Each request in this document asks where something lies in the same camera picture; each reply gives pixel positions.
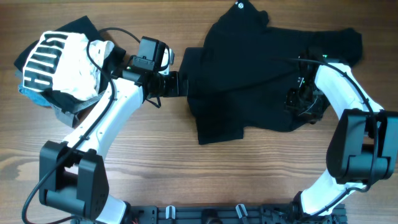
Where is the black t-shirt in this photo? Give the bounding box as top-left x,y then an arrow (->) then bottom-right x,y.
179,1 -> 363,145

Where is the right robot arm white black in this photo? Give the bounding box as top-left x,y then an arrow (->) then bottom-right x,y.
285,49 -> 397,222

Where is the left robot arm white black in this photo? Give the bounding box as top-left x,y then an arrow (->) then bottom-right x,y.
39,70 -> 188,223

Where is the white shirt black print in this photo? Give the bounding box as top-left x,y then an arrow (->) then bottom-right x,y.
22,31 -> 114,101

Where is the folded grey garment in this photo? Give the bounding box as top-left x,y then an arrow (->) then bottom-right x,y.
51,92 -> 104,128

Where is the folded blue garment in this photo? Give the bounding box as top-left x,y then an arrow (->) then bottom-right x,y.
18,84 -> 51,107

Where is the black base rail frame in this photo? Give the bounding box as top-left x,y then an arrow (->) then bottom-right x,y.
71,203 -> 348,224

